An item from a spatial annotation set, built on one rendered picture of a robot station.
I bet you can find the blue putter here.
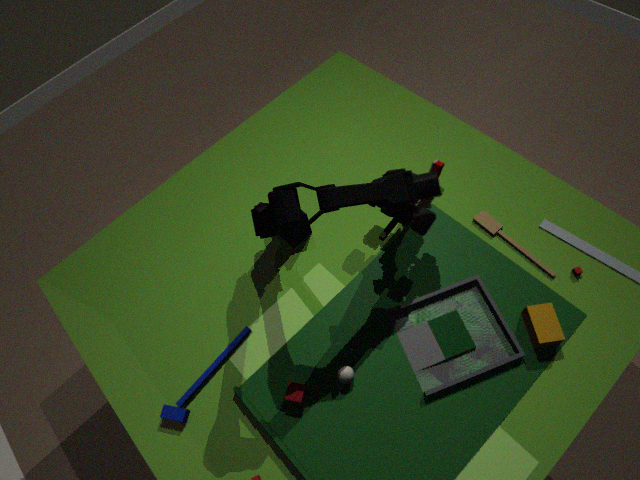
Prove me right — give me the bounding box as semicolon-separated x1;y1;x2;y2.
160;326;251;423

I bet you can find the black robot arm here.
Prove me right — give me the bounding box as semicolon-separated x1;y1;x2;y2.
251;168;441;239

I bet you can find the brown cube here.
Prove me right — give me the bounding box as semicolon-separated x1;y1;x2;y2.
521;303;565;349

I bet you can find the dark green flat mat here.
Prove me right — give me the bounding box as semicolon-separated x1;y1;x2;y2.
239;203;587;480

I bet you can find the grey ball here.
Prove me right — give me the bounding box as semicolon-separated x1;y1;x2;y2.
336;365;354;384

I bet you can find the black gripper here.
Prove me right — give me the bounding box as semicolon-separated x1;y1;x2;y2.
380;204;436;236

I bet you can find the grey flat bar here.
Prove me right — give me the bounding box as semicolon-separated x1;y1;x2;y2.
538;218;640;283

